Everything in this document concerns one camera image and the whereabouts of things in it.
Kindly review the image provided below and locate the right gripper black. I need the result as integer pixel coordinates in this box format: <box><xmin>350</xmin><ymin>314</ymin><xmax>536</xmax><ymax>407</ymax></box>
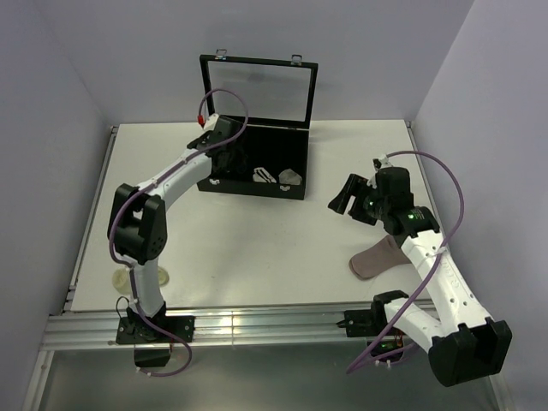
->
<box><xmin>328</xmin><ymin>173</ymin><xmax>390</xmax><ymax>226</ymax></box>

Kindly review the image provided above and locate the navy blue sock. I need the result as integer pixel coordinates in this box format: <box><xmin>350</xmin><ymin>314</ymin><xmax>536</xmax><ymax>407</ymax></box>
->
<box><xmin>212</xmin><ymin>146</ymin><xmax>248</xmax><ymax>174</ymax></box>

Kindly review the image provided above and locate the white sock with dark stripes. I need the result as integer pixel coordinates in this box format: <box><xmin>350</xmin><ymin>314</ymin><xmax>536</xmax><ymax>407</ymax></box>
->
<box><xmin>252</xmin><ymin>167</ymin><xmax>277</xmax><ymax>184</ymax></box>

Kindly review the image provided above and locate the grey sock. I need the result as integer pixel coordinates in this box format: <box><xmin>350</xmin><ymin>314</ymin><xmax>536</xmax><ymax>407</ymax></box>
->
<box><xmin>278</xmin><ymin>169</ymin><xmax>303</xmax><ymax>186</ymax></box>

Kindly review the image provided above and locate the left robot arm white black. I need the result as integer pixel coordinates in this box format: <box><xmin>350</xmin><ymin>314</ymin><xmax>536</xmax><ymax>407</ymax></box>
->
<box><xmin>107</xmin><ymin>115</ymin><xmax>247</xmax><ymax>342</ymax></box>

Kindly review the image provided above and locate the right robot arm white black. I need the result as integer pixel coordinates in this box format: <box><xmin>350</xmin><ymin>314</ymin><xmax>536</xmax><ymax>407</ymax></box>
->
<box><xmin>328</xmin><ymin>167</ymin><xmax>512</xmax><ymax>387</ymax></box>

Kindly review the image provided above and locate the black display case with glass lid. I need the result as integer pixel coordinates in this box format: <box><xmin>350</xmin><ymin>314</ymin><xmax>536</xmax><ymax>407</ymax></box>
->
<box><xmin>198</xmin><ymin>50</ymin><xmax>319</xmax><ymax>200</ymax></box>

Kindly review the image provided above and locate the mauve sock with red stripes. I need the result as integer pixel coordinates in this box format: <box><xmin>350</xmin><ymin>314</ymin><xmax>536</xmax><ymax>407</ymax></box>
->
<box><xmin>348</xmin><ymin>235</ymin><xmax>410</xmax><ymax>281</ymax></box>

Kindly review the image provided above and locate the pale yellow sock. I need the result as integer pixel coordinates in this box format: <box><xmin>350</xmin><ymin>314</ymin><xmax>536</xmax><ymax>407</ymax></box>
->
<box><xmin>111</xmin><ymin>266</ymin><xmax>170</xmax><ymax>295</ymax></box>

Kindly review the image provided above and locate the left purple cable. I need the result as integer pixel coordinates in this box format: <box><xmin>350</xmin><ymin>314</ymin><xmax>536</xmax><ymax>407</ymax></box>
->
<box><xmin>109</xmin><ymin>88</ymin><xmax>250</xmax><ymax>378</ymax></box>

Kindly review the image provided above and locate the purple cable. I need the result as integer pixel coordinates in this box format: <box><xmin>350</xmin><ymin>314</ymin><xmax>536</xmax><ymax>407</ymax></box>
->
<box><xmin>345</xmin><ymin>151</ymin><xmax>467</xmax><ymax>376</ymax></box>
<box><xmin>109</xmin><ymin>88</ymin><xmax>250</xmax><ymax>378</ymax></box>

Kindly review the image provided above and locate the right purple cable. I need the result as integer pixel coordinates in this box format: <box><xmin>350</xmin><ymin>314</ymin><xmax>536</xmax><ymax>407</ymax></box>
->
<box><xmin>345</xmin><ymin>151</ymin><xmax>467</xmax><ymax>376</ymax></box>

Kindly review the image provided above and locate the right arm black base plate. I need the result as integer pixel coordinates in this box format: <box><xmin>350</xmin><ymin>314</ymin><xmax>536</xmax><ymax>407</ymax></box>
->
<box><xmin>337</xmin><ymin>309</ymin><xmax>384</xmax><ymax>338</ymax></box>

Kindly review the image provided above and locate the aluminium rail frame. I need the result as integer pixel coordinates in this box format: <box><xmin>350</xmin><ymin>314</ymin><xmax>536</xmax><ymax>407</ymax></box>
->
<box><xmin>25</xmin><ymin>122</ymin><xmax>515</xmax><ymax>411</ymax></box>

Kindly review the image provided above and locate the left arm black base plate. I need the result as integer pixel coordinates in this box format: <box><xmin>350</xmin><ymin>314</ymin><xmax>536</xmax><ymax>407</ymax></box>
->
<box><xmin>116</xmin><ymin>316</ymin><xmax>194</xmax><ymax>345</ymax></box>

